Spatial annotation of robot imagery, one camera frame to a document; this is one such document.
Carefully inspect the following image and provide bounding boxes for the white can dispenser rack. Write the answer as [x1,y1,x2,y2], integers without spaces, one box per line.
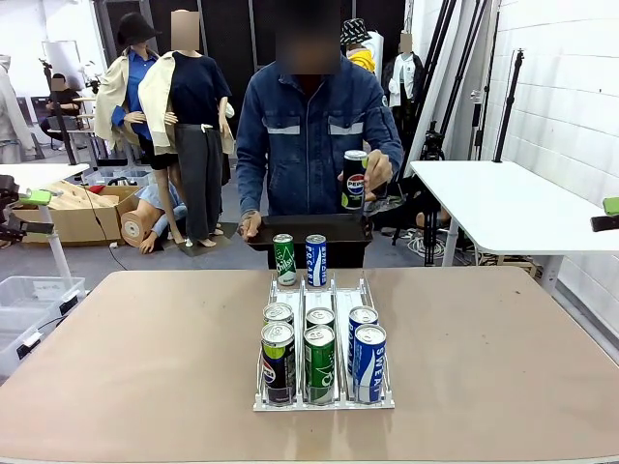
[252,270,396,413]

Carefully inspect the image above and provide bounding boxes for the green Chilsung cider can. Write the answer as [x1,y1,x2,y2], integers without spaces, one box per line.
[303,324,337,405]
[273,233,297,287]
[306,306,336,333]

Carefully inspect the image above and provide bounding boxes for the grey hooded garment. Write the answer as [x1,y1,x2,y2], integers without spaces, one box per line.
[0,54,36,164]

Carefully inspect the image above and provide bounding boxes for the white reflector board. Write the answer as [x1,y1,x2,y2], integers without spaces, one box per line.
[42,41,86,92]

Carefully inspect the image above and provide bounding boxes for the seated person black shirt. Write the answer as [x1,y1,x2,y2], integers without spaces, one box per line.
[40,72,82,141]

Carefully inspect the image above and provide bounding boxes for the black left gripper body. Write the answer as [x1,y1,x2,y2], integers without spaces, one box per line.
[0,174,21,243]

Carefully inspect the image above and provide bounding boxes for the person's tattooed right hand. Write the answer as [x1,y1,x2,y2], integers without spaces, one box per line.
[237,210,263,243]

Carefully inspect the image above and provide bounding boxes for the brown cardboard box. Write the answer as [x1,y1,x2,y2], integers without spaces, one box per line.
[12,179,141,246]

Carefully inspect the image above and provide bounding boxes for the person's left forearm denim sleeve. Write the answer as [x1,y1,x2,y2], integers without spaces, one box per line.
[381,137,405,188]

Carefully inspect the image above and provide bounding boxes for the mannequin navy top cream jacket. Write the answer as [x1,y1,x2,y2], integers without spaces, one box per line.
[138,9,236,248]

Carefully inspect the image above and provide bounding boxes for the black Pepsi can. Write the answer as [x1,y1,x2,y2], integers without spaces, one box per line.
[260,321,297,406]
[340,150,368,212]
[262,302,295,330]

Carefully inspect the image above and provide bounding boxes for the mannequin yellow hoodie bucket hat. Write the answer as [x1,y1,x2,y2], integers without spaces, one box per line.
[339,17,384,74]

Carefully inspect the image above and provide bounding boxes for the large white table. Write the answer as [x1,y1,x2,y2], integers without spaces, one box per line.
[409,159,619,296]

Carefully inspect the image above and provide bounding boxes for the person's right forearm denim sleeve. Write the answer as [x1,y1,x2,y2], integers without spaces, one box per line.
[236,154,268,218]

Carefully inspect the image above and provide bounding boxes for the mannequin white jacket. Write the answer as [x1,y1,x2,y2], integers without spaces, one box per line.
[381,31,426,110]

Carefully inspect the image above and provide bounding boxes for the black light stand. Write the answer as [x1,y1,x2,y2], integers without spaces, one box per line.
[491,47,526,164]

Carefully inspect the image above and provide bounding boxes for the lying mannequin light blue clothes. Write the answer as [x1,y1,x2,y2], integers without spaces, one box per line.
[120,183,189,255]

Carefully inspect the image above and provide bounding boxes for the blue Pocari Sweat can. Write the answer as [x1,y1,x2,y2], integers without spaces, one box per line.
[348,305,379,342]
[305,234,328,288]
[353,323,388,405]

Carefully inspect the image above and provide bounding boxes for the coiled white floor cables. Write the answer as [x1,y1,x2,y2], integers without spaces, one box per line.
[405,229,454,262]

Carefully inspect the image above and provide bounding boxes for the mannequin black hat blue shirt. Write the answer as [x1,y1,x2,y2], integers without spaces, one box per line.
[94,13,163,170]

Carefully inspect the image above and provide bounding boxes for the person's torso denim jacket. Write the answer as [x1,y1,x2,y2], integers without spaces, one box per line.
[235,55,405,228]

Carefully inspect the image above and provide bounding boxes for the dark brown serving tray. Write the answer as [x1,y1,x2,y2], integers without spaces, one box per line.
[246,213,374,252]

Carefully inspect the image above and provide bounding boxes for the clear plastic storage bin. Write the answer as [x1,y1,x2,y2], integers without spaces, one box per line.
[0,306,52,379]
[0,275,87,325]

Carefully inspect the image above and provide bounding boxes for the thin black floor cable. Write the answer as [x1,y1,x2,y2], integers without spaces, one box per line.
[82,186,130,272]

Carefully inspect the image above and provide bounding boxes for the person's left hand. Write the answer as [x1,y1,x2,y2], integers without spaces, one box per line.
[362,150,394,203]

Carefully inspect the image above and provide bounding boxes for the black tripod with camera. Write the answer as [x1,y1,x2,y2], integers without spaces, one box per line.
[38,57,78,165]

